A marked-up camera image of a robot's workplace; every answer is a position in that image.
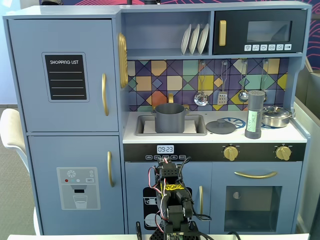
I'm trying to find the steel skimmer spoon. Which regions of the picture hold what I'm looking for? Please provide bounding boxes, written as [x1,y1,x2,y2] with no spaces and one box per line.
[193,59,210,107]

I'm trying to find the small gold cabinet handle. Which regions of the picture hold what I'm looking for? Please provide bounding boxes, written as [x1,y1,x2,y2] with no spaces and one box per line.
[198,185,204,215]

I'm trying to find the black shopping list board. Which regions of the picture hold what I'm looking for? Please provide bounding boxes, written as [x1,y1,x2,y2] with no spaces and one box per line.
[41,51,91,103]

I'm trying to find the blue fridge door with chalkboard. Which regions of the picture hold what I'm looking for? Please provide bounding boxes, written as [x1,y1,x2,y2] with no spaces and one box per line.
[7,18,120,133]

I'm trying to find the gold oven handle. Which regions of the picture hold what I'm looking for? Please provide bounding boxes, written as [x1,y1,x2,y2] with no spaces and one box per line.
[234,170,278,180]

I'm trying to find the gold stove knob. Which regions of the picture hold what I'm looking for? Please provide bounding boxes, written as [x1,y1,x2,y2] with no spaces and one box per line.
[223,146,239,162]
[275,146,292,161]

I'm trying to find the gray plastic pot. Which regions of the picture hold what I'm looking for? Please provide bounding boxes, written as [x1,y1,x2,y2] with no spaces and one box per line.
[150,103,189,134]

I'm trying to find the blue fridge door with dispenser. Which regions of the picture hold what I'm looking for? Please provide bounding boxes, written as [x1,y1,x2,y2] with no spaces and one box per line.
[27,134,126,236]

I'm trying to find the gray salt shaker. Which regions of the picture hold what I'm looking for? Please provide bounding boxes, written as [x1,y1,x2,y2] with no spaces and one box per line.
[244,89,266,140]

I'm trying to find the steel slotted spatula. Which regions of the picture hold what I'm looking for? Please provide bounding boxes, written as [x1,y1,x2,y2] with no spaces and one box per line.
[216,59,230,106]

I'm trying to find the black toy microwave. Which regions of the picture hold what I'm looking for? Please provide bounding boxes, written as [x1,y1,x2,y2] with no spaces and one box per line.
[212,9,308,55]

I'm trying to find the gold microwave handle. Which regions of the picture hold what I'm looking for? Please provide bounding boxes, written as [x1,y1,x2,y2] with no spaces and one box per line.
[218,19,227,47]

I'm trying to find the gray pot lid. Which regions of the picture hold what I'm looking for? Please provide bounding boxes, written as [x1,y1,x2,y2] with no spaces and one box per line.
[205,118,237,135]

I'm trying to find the gold toy faucet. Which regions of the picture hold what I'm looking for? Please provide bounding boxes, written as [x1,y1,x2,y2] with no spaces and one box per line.
[167,92,190,111]

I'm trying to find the gray toy sink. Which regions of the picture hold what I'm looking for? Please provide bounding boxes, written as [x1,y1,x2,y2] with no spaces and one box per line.
[135,114,208,137]

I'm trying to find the white toy plate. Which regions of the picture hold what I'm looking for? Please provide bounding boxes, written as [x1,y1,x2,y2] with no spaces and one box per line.
[189,23,201,55]
[180,23,192,55]
[197,23,210,55]

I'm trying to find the blue oven door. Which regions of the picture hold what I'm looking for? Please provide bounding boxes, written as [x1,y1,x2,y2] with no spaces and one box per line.
[209,161,303,235]

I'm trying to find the blue toy kitchen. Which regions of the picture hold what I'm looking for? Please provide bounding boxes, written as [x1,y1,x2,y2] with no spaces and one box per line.
[2,0,313,236]

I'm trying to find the blue cabinet door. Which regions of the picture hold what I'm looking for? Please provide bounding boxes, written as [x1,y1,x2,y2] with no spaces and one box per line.
[124,161,213,235]

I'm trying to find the white chair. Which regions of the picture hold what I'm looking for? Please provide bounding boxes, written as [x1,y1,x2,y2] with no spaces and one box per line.
[0,108,41,236]

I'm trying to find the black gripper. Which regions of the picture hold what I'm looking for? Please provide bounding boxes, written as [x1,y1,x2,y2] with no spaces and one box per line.
[157,156,177,169]

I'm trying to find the steel pot with lid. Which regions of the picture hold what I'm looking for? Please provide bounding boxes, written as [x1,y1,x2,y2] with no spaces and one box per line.
[261,105,296,128]

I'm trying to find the curved gold fridge handle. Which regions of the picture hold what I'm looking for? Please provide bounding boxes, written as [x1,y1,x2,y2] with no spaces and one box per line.
[101,72,110,117]
[106,150,115,188]

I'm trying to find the steel hanging utensil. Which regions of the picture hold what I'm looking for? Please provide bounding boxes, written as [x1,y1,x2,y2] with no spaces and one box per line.
[259,58,270,102]

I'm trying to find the steel ladle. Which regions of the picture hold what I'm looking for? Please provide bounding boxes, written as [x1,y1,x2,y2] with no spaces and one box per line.
[237,59,250,103]

